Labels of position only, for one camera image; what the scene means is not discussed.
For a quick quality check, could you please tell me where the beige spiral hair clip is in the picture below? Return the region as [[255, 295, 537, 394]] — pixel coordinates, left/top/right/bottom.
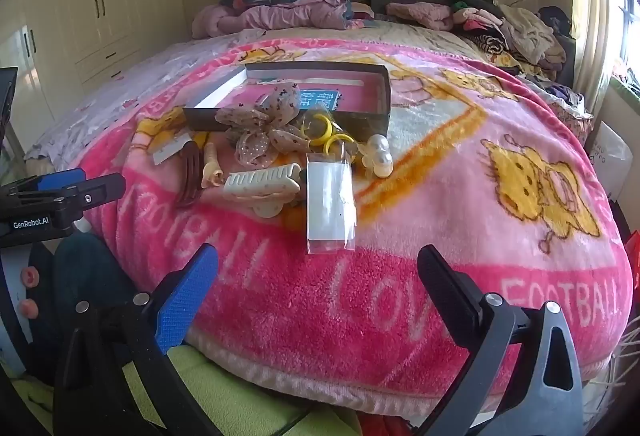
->
[[201, 143, 225, 189]]

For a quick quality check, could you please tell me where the pink duvet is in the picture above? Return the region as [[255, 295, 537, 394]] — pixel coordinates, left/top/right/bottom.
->
[[192, 0, 354, 40]]

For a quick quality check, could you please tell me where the pink fluffy garment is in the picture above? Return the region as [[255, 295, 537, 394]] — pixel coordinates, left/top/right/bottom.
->
[[386, 1, 457, 30]]

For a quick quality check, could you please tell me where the polka dot fabric bow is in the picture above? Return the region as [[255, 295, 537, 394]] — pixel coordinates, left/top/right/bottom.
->
[[215, 84, 315, 168]]

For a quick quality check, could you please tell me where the yellow ring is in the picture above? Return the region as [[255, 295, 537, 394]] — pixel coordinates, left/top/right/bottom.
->
[[304, 113, 335, 143], [322, 133, 359, 158]]

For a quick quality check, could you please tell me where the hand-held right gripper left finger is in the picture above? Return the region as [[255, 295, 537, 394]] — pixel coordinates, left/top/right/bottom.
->
[[52, 243, 221, 436]]

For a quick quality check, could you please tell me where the pile of clothes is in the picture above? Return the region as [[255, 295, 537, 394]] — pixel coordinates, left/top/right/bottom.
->
[[449, 0, 578, 78]]

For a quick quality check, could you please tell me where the cream hair claw clip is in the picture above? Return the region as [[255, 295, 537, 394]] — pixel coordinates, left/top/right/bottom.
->
[[222, 163, 304, 219]]

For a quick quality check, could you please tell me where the clear bag with white card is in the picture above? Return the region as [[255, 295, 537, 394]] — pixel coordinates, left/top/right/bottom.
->
[[305, 151, 359, 257]]

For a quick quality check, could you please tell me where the brown hair comb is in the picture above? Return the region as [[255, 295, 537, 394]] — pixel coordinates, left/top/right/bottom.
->
[[175, 141, 207, 210]]

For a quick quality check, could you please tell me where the beige quilted bedspread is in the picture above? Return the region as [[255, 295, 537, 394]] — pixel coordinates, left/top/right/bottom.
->
[[240, 16, 498, 63]]

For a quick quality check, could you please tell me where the dark shallow cardboard box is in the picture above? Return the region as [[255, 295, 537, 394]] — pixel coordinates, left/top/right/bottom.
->
[[182, 62, 392, 138]]

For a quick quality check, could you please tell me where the person's left hand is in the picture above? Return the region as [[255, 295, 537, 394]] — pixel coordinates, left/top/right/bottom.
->
[[20, 265, 42, 320]]

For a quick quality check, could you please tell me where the window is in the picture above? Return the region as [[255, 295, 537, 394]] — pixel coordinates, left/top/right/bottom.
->
[[617, 0, 640, 84]]

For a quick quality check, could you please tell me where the blue printed card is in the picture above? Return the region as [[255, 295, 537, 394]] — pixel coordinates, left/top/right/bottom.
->
[[297, 86, 342, 113]]

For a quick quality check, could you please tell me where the cream wardrobe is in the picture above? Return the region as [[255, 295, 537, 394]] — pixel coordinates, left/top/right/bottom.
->
[[0, 0, 187, 129]]

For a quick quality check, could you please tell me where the pink printed blanket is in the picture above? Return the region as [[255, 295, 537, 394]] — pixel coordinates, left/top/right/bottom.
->
[[65, 39, 635, 409]]

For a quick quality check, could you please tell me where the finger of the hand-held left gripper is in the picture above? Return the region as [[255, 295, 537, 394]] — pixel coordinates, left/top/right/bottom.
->
[[9, 167, 87, 198], [54, 173, 127, 227]]

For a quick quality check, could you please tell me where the green mat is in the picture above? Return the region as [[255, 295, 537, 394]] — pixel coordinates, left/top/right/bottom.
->
[[10, 343, 362, 436]]

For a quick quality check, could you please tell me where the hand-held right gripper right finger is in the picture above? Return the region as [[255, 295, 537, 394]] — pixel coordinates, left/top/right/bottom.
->
[[416, 243, 586, 436]]

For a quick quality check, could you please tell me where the pearl hair clip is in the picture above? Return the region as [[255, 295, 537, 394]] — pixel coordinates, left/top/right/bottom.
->
[[359, 133, 397, 179]]

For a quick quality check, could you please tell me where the clear plastic bag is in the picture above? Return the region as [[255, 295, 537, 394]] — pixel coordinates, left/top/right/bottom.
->
[[299, 110, 362, 164]]

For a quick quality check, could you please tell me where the small clear packet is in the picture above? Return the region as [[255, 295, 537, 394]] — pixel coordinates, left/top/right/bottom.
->
[[151, 133, 194, 166]]

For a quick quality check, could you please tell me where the lilac printed bed sheet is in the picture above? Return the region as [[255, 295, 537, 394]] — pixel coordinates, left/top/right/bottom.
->
[[24, 29, 253, 169]]

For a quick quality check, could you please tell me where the small stack of folded clothes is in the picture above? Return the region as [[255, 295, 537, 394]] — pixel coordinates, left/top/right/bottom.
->
[[349, 0, 377, 23]]

